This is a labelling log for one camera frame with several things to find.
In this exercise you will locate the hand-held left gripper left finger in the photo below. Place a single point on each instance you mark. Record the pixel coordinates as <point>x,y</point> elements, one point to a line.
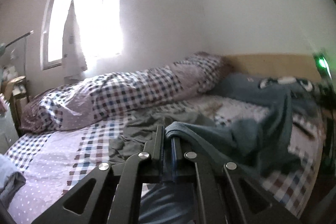
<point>160,150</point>

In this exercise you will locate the window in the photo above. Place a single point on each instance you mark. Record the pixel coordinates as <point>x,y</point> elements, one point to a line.
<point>105,16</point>

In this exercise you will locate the wooden chair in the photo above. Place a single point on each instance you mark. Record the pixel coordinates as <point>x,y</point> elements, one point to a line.
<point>13,82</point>

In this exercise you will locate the grey-green shirt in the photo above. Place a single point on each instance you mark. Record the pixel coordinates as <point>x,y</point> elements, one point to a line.
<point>141,129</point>

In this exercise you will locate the black clothes rack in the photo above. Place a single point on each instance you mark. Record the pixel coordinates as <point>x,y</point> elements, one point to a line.
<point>25,61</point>

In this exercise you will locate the folded light blue cloth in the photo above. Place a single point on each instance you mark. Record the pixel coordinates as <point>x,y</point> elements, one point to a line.
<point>10,176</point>

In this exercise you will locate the checked duvet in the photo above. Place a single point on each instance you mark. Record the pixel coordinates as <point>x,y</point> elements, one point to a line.
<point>118,98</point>

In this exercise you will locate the wooden headboard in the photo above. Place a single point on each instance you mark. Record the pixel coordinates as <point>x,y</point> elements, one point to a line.
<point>262,64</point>

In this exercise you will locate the white printed curtain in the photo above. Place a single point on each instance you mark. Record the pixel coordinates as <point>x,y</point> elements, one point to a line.
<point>71,29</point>

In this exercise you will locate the blue-grey sweatshirt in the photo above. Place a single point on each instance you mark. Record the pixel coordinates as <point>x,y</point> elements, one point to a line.
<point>249,134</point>

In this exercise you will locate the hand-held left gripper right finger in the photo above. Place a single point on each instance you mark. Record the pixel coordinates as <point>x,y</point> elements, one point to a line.
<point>176,158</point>

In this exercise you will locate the checked pink bed sheet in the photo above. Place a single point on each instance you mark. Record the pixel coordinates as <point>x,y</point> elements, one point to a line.
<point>52,161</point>

